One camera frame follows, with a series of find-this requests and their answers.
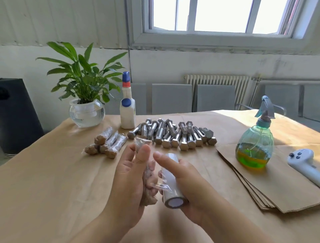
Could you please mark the person's right hand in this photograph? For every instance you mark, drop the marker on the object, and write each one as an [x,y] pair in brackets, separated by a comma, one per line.
[192,188]

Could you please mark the person's left hand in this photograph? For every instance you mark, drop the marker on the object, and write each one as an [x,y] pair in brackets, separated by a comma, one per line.
[130,188]

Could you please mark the white cling film roll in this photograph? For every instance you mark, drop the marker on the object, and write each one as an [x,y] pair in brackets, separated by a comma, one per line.
[172,188]

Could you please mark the pile of steel bolts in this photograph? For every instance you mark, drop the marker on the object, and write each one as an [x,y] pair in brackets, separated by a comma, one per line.
[172,133]

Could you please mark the green spray bottle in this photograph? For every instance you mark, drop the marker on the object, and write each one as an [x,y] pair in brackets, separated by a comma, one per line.
[255,147]

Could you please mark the stack of brown paper sheets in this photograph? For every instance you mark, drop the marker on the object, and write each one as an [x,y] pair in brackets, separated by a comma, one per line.
[280,180]

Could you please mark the white glue bottle blue cap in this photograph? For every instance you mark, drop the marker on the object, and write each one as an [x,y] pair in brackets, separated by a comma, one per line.
[127,112]

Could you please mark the large brown paper table cover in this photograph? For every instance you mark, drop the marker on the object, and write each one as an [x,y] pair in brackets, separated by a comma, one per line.
[45,185]

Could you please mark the round glass vase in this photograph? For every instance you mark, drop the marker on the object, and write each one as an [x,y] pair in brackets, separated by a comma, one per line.
[87,112]

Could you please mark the grey chair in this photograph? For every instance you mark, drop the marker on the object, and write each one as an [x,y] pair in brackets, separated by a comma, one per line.
[311,102]
[140,97]
[216,97]
[172,98]
[282,97]

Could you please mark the white radiator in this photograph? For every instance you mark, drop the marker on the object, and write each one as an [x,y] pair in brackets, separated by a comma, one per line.
[217,85]

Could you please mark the white handheld controller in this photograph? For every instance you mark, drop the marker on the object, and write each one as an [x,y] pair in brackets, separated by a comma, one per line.
[306,162]

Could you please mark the green leafy plant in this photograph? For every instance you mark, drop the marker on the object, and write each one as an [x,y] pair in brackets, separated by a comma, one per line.
[82,70]

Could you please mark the black trash bin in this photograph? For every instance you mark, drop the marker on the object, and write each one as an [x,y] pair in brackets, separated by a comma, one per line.
[20,117]

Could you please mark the white framed window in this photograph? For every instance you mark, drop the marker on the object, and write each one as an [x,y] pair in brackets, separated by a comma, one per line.
[225,20]

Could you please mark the white vertical blind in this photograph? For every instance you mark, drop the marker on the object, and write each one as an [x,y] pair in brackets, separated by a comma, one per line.
[60,20]

